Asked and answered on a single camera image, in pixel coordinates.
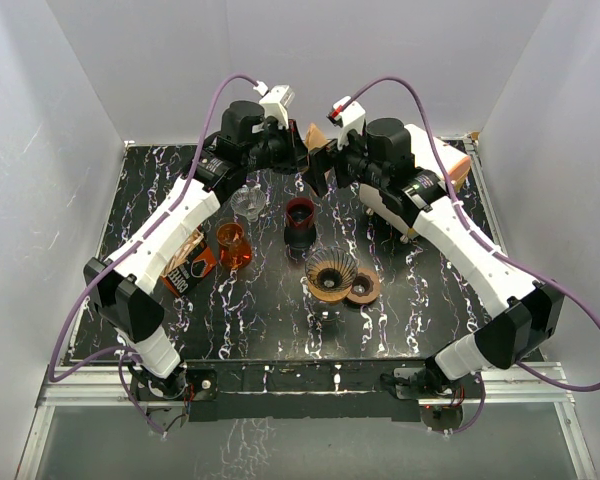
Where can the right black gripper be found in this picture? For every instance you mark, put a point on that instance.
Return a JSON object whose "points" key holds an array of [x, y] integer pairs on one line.
{"points": [[329, 157]]}

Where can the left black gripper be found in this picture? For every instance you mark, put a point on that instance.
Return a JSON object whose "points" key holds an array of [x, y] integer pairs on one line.
{"points": [[297, 153]]}

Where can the red black dripper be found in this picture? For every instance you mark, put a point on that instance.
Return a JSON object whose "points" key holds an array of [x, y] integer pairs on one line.
{"points": [[300, 231]]}

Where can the orange glass carafe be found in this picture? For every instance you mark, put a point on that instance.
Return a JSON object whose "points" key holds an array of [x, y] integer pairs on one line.
{"points": [[234, 249]]}

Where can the orange coffee filter box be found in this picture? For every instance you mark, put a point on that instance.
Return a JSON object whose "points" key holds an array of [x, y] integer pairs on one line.
{"points": [[192, 262]]}

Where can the brown paper coffee filter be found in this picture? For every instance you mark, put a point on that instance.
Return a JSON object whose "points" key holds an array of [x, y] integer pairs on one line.
{"points": [[315, 138]]}

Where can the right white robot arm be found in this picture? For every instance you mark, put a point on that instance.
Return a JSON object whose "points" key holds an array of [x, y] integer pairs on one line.
{"points": [[404, 165]]}

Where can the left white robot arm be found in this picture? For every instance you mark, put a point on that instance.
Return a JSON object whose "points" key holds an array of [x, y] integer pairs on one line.
{"points": [[253, 136]]}

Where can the clear ribbed glass dripper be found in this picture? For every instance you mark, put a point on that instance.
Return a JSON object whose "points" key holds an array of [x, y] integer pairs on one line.
{"points": [[248, 202]]}

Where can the white orange coffee grinder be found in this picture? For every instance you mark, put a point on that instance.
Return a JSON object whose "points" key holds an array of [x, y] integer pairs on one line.
{"points": [[456, 163]]}

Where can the clear glass server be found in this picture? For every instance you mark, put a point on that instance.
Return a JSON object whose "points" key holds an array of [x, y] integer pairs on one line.
{"points": [[325, 312]]}

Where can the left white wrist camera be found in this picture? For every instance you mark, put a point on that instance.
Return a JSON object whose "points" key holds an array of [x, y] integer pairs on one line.
{"points": [[276, 102]]}

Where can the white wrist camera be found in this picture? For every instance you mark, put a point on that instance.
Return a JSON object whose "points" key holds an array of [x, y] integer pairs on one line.
{"points": [[276, 102], [348, 116]]}

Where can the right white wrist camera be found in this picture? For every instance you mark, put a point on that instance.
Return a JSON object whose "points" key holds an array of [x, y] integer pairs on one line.
{"points": [[348, 116]]}

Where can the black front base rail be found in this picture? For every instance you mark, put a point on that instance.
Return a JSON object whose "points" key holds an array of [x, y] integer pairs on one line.
{"points": [[314, 389]]}

